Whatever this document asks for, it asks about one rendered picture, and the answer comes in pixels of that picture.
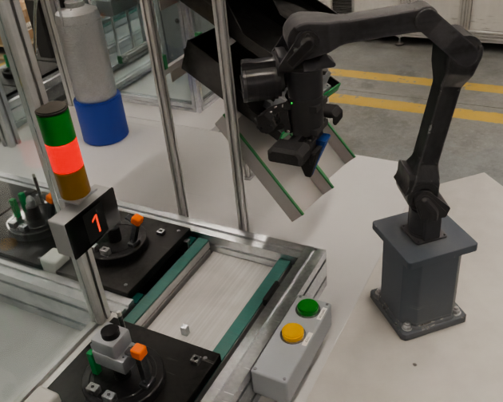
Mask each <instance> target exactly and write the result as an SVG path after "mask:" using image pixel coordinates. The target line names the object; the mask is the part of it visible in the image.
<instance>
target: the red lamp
mask: <svg viewBox="0 0 503 402"><path fill-rule="evenodd" d="M45 146H46V151H47V154H48V157H49V159H50V164H51V167H52V169H53V172H54V173H57V174H60V175H65V174H70V173H73V172H76V171H78V170H79V169H81V168H82V166H83V164H84V162H83V159H82V156H81V150H80V148H79V144H78V141H77V137H76V138H75V139H74V140H73V141H72V142H70V143H69V144H66V145H62V146H58V147H50V146H47V145H45Z"/></svg>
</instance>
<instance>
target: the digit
mask: <svg viewBox="0 0 503 402"><path fill-rule="evenodd" d="M82 218H83V220H84V224H85V229H86V231H87V235H88V237H89V242H90V245H91V244H92V243H94V242H95V241H96V240H97V239H98V238H100V237H101V236H102V235H103V234H104V233H105V232H106V231H107V230H108V229H109V228H108V226H107V222H106V219H105V214H104V211H103V207H102V204H101V201H100V202H99V203H98V204H97V205H95V206H94V207H93V208H92V209H90V210H89V211H88V212H86V213H85V214H84V215H83V216H82Z"/></svg>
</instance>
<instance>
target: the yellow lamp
mask: <svg viewBox="0 0 503 402"><path fill-rule="evenodd" d="M53 174H54V177H55V179H56V183H57V187H58V190H59V193H60V196H61V198H62V199H64V200H70V201H72V200H78V199H82V198H84V197H86V196H87V195H88V194H89V193H90V191H91V188H90V185H89V180H88V176H87V173H86V170H85V165H84V164H83V166H82V168H81V169H79V170H78V171H76V172H73V173H70V174H65V175H60V174H57V173H54V172H53Z"/></svg>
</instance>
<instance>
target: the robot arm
mask: <svg viewBox="0 0 503 402"><path fill-rule="evenodd" d="M416 32H422V33H423V34H424V35H426V36H427V37H428V38H429V39H430V40H431V41H432V42H433V48H432V57H431V62H432V70H433V82H432V85H431V89H430V94H429V97H428V100H427V103H426V108H425V112H424V114H423V118H422V122H421V126H420V129H419V132H418V138H417V140H416V144H415V146H414V152H413V154H412V156H411V157H410V158H409V159H408V160H407V161H405V160H399V161H398V170H397V172H396V174H395V175H394V179H395V180H396V184H397V186H398V189H399V191H400V192H401V193H402V196H403V197H404V199H405V201H406V202H407V204H408V205H409V211H408V223H407V224H403V225H401V229H402V230H403V231H404V232H405V233H406V234H407V235H408V236H409V238H410V239H411V240H412V241H413V242H414V243H415V244H416V245H418V246H419V245H422V244H425V243H428V242H433V241H437V240H439V239H443V238H446V237H447V234H446V233H445V232H444V231H443V230H442V229H441V224H442V218H445V217H446V216H447V214H448V212H449V210H450V207H449V205H448V204H447V202H446V201H445V200H444V198H443V197H442V195H441V194H440V192H439V187H440V177H439V169H438V163H439V160H440V157H441V153H442V149H443V147H444V143H445V141H446V136H447V133H448V131H449V127H450V123H451V120H452V117H453V113H454V109H455V107H456V104H457V99H458V97H459V94H460V91H461V88H462V86H463V85H464V84H465V83H466V82H467V81H468V80H469V79H470V78H471V77H472V76H473V75H474V73H475V71H476V69H477V67H478V65H479V63H480V61H481V59H482V56H483V52H484V47H483V45H482V43H481V42H480V40H479V39H478V38H476V37H475V36H473V35H472V34H471V33H470V32H469V31H467V30H466V29H464V28H463V27H462V26H460V25H456V24H454V25H450V24H449V23H448V22H447V21H446V20H445V19H444V18H443V17H442V16H441V15H439V14H438V12H437V11H436V10H435V9H434V8H433V7H432V6H431V5H430V4H429V3H428V2H425V1H423V0H417V1H414V2H412V3H407V4H401V5H396V6H388V7H383V8H377V9H372V10H363V11H358V12H353V13H348V14H329V13H324V12H308V11H300V12H296V13H293V14H291V15H290V16H289V18H288V19H287V20H286V21H285V22H284V25H283V34H282V36H281V37H280V39H279V40H278V42H277V43H276V45H275V47H274V49H273V50H272V51H271V53H272V55H273V57H263V58H256V59H251V58H245V59H241V60H240V64H241V67H240V71H241V75H240V83H241V89H242V90H241V92H242V95H243V101H244V103H247V102H253V101H265V100H272V99H278V98H279V97H281V96H282V92H284V90H285V84H284V75H283V74H284V73H287V91H288V100H287V101H286V102H283V103H281V104H276V105H273V106H271V107H269V108H267V109H265V110H264V111H263V112H262V113H260V114H259V115H258V116H257V120H256V122H257V126H256V127H257V128H258V129H259V130H260V131H261V132H262V133H265V134H269V133H271V132H274V131H277V130H280V129H283V128H284V132H287V133H292V132H293V136H292V137H291V138H290V139H289V140H284V139H278V140H277V141H276V142H275V143H274V144H273V145H272V146H271V147H270V148H269V149H268V151H267V154H268V159H269V160H270V161H271V162H276V163H281V164H289V165H293V166H298V167H301V168H302V169H303V173H304V175H305V176H306V177H311V176H312V175H313V173H314V171H315V168H316V166H317V164H318V162H319V159H320V157H321V155H322V154H323V150H324V148H325V147H326V145H327V142H328V140H329V139H330V138H331V135H330V134H327V133H323V129H324V128H325V127H326V126H327V125H328V119H327V118H333V124H334V125H336V124H337V123H338V122H339V121H340V120H341V119H342V118H343V110H342V109H341V108H340V107H339V106H338V105H337V104H326V103H327V96H324V95H323V69H325V68H332V67H335V66H336V64H335V62H334V60H333V59H332V57H331V56H330V55H328V53H329V52H331V51H333V50H334V49H337V48H338V47H340V46H341V45H345V44H348V43H352V42H357V41H366V40H372V39H377V38H382V37H391V36H396V35H401V34H410V33H416Z"/></svg>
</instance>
